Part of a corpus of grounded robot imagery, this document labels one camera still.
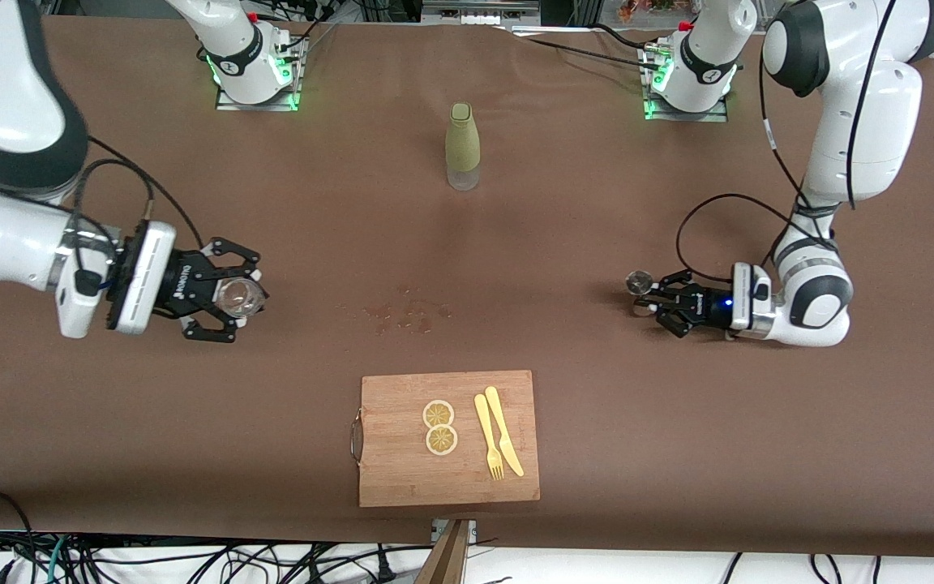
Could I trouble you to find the steel double jigger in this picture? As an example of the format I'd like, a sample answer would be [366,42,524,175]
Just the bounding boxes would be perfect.
[626,270,662,319]

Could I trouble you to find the small clear glass cup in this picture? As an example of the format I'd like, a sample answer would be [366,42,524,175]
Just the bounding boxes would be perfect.
[218,276,263,319]

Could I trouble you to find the brown table cover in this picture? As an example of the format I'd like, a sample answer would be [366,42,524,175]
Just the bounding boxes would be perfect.
[0,15,934,559]

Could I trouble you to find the spilled liquid drops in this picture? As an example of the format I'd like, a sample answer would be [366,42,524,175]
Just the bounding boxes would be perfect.
[362,284,454,336]

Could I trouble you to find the yellow plastic knife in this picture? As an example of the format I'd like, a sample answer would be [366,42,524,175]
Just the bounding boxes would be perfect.
[484,386,525,478]

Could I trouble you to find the yellow plastic fork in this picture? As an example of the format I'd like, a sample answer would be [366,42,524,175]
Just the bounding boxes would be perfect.
[473,393,506,481]

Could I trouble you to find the wooden cutting board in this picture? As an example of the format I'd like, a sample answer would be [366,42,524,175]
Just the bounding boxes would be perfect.
[350,370,541,509]

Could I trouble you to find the green sleeved glass bottle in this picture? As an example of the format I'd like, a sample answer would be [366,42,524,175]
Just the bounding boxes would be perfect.
[445,102,482,192]

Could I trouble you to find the colourful packaged item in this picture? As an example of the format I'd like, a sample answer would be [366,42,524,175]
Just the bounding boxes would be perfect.
[619,0,679,21]

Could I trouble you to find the grey metal box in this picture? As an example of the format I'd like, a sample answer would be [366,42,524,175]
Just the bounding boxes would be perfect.
[422,0,541,25]

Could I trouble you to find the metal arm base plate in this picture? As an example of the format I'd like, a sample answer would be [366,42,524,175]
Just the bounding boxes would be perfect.
[216,32,306,112]
[642,45,729,122]

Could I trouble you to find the black power cable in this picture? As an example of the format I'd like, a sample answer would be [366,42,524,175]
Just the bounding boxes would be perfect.
[508,23,666,74]

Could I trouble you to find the green cable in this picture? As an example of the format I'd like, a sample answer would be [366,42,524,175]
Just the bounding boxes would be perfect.
[47,537,72,584]

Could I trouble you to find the wooden beam with bracket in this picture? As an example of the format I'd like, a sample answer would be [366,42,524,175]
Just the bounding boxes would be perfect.
[414,519,478,584]

